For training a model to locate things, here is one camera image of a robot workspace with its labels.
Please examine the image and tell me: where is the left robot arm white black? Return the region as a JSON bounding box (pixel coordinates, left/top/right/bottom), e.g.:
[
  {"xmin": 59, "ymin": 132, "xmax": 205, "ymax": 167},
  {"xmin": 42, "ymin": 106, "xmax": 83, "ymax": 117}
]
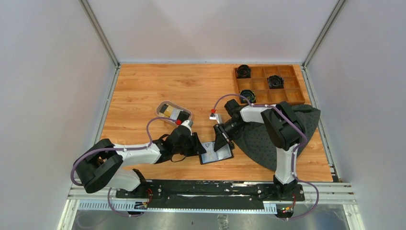
[{"xmin": 70, "ymin": 126, "xmax": 206, "ymax": 198}]

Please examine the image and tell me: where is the black rolled belt top left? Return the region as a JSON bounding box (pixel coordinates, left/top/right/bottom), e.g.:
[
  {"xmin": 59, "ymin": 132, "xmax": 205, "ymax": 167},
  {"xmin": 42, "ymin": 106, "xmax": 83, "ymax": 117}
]
[{"xmin": 236, "ymin": 65, "xmax": 251, "ymax": 79}]

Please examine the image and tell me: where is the black card holder wallet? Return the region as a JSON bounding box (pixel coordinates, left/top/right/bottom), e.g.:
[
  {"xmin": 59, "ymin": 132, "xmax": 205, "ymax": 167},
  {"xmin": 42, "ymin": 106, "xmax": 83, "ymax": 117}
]
[{"xmin": 199, "ymin": 145, "xmax": 234, "ymax": 165}]

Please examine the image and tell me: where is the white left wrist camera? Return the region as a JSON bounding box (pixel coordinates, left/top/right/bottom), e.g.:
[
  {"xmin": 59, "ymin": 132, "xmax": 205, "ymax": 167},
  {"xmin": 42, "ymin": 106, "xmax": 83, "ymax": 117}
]
[{"xmin": 175, "ymin": 119, "xmax": 193, "ymax": 134}]

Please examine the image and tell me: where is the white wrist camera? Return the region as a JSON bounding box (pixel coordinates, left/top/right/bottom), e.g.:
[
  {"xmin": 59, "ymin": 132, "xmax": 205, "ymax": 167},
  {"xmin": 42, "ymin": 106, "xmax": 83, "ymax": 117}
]
[
  {"xmin": 175, "ymin": 119, "xmax": 193, "ymax": 134},
  {"xmin": 209, "ymin": 108, "xmax": 223, "ymax": 124}
]

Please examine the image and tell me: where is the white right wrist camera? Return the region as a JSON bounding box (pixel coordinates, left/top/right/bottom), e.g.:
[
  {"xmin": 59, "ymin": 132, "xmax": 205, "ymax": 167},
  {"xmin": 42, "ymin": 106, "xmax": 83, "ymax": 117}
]
[{"xmin": 209, "ymin": 108, "xmax": 223, "ymax": 124}]

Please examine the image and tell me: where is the dark grey dotted cloth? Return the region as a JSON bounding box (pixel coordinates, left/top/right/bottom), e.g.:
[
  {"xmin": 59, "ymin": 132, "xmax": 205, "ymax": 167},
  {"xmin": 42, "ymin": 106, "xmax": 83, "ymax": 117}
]
[{"xmin": 233, "ymin": 104, "xmax": 321, "ymax": 171}]

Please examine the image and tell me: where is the black rolled belt middle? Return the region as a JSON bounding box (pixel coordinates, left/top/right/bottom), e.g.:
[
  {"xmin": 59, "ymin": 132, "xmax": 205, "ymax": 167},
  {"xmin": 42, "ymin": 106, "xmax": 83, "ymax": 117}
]
[{"xmin": 267, "ymin": 75, "xmax": 284, "ymax": 89}]

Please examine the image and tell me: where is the black credit card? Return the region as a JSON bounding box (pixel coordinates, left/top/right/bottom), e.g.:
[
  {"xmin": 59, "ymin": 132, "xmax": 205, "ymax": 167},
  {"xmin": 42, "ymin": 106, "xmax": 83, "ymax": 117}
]
[{"xmin": 175, "ymin": 111, "xmax": 190, "ymax": 125}]

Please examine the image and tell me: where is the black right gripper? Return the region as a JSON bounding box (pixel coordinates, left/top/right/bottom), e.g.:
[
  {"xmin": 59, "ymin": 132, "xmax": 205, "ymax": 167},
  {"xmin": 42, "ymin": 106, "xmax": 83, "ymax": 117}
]
[{"xmin": 214, "ymin": 119, "xmax": 248, "ymax": 152}]

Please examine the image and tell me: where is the pink oval card tray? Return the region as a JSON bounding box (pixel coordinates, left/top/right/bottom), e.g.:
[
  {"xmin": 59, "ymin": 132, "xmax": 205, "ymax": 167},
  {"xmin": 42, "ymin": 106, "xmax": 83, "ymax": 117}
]
[{"xmin": 155, "ymin": 101, "xmax": 192, "ymax": 127}]

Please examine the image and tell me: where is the white credit card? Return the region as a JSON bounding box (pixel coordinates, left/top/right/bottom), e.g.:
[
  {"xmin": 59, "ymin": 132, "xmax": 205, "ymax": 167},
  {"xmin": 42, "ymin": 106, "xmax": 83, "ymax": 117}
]
[{"xmin": 202, "ymin": 142, "xmax": 218, "ymax": 162}]

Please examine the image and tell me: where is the wooden compartment tray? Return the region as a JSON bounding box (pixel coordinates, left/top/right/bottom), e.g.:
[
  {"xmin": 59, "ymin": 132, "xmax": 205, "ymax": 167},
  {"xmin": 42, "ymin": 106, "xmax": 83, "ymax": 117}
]
[{"xmin": 232, "ymin": 64, "xmax": 305, "ymax": 105}]

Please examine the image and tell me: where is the black rolled belt green pattern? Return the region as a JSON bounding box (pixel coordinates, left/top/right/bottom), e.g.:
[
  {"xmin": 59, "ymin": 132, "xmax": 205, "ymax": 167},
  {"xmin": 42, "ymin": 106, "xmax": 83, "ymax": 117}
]
[{"xmin": 240, "ymin": 89, "xmax": 256, "ymax": 104}]

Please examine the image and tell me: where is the aluminium frame rail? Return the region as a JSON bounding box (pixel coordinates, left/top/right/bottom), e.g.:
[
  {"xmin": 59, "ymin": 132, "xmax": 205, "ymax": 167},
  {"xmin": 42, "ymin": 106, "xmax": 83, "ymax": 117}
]
[{"xmin": 57, "ymin": 182, "xmax": 364, "ymax": 230}]

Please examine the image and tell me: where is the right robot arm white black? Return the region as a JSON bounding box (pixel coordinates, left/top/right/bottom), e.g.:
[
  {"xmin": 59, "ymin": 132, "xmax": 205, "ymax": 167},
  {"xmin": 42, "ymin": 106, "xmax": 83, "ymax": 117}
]
[{"xmin": 214, "ymin": 99, "xmax": 307, "ymax": 200}]

